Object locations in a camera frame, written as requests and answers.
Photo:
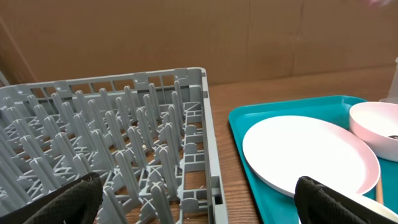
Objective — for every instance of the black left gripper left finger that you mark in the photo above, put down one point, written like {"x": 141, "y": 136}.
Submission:
{"x": 77, "y": 202}

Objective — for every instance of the pink white bowl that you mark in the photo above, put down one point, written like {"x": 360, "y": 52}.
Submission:
{"x": 375, "y": 123}

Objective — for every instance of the white pink round plate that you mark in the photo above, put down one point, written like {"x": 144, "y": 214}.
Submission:
{"x": 282, "y": 149}

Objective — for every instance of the teal plastic tray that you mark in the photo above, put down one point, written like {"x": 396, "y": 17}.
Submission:
{"x": 274, "y": 206}

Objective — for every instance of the clear plastic bin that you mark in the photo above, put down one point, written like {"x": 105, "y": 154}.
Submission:
{"x": 392, "y": 96}

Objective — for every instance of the grey plastic dish rack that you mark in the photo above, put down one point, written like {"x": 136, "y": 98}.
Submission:
{"x": 148, "y": 135}

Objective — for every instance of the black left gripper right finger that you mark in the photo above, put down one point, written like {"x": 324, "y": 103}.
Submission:
{"x": 318, "y": 204}

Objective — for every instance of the wooden chopstick left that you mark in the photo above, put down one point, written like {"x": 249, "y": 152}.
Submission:
{"x": 379, "y": 191}

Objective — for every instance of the white paper cup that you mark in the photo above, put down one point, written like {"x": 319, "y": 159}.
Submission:
{"x": 377, "y": 207}

